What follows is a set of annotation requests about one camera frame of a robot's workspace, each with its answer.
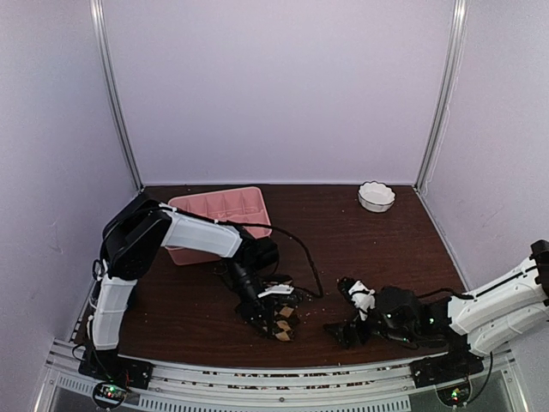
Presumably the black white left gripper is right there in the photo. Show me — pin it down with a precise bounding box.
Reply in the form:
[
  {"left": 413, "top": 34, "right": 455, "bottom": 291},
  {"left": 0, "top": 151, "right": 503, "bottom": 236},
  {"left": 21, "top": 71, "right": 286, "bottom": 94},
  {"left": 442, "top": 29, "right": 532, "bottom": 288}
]
[{"left": 225, "top": 259, "right": 275, "bottom": 338}]

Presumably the brown checkered sock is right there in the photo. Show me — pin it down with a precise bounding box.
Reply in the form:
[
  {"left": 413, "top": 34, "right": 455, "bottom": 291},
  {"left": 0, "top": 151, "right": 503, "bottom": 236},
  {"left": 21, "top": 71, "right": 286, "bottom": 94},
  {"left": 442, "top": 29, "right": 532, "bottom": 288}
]
[{"left": 263, "top": 275, "right": 299, "bottom": 342}]

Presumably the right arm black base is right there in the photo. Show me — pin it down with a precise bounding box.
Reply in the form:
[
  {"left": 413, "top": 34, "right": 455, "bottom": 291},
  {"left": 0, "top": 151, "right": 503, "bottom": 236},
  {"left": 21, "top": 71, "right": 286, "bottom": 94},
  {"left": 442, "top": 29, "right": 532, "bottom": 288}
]
[{"left": 409, "top": 353, "right": 484, "bottom": 388}]

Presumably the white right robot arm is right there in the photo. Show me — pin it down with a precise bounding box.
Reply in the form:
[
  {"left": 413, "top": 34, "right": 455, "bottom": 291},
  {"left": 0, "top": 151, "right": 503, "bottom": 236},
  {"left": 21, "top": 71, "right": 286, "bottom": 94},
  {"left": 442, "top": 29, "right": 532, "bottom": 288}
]
[{"left": 323, "top": 239, "right": 548, "bottom": 379}]

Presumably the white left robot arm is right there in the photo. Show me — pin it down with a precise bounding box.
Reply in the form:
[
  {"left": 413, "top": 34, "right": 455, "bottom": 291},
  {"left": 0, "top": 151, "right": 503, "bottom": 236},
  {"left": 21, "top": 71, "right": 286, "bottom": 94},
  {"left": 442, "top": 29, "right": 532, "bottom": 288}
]
[{"left": 87, "top": 194, "right": 300, "bottom": 381}]

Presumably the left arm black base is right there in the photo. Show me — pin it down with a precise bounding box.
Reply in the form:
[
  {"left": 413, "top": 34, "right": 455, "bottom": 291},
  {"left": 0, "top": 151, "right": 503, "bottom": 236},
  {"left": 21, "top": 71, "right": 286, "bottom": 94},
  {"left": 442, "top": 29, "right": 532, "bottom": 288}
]
[{"left": 78, "top": 343, "right": 154, "bottom": 390}]

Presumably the pink divided plastic tray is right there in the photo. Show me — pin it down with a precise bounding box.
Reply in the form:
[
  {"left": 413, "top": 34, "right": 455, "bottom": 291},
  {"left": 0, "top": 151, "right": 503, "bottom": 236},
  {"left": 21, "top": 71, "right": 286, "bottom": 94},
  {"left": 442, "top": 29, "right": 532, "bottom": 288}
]
[{"left": 165, "top": 185, "right": 274, "bottom": 267}]

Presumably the white scalloped bowl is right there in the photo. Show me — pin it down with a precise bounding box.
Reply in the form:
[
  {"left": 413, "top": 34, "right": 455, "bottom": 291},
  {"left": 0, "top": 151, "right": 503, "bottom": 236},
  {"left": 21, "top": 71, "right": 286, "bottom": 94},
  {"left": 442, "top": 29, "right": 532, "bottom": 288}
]
[{"left": 358, "top": 181, "right": 395, "bottom": 213}]

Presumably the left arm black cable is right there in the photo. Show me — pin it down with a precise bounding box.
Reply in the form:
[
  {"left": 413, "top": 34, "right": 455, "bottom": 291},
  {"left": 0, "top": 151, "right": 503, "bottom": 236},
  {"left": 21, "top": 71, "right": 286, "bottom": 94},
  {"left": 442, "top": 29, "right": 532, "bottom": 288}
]
[{"left": 92, "top": 201, "right": 325, "bottom": 300}]

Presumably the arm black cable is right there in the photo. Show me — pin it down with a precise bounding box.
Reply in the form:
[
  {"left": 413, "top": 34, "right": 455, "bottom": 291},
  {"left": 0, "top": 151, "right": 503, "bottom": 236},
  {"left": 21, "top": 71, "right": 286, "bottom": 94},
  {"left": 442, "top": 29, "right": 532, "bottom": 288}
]
[
  {"left": 92, "top": 201, "right": 325, "bottom": 300},
  {"left": 415, "top": 288, "right": 473, "bottom": 301}
]

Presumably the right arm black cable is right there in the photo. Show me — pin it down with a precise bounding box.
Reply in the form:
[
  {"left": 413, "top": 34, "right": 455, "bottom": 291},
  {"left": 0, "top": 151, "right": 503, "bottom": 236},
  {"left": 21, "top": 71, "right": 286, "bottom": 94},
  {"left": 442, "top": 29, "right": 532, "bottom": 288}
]
[{"left": 415, "top": 288, "right": 473, "bottom": 301}]

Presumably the aluminium front frame rail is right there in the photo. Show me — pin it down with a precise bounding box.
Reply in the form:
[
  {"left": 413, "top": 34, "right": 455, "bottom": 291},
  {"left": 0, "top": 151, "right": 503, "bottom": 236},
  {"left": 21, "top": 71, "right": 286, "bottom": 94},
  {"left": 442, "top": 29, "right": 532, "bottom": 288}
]
[{"left": 31, "top": 340, "right": 533, "bottom": 411}]

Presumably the aluminium right corner post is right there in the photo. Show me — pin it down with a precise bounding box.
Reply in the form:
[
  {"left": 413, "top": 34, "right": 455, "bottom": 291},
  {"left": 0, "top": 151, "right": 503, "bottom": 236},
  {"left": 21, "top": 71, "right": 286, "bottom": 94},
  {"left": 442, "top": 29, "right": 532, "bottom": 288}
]
[{"left": 415, "top": 0, "right": 469, "bottom": 195}]

